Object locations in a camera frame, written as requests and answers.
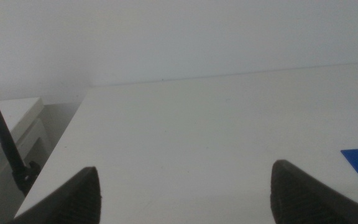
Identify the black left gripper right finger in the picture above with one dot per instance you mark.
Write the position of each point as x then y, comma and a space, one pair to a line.
303, 202

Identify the white side cabinet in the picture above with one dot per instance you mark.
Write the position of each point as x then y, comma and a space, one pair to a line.
8, 118

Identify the black clamped stand rod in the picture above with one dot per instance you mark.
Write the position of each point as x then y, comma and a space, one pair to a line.
2, 133

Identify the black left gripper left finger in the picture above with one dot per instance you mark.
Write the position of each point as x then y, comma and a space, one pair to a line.
76, 202

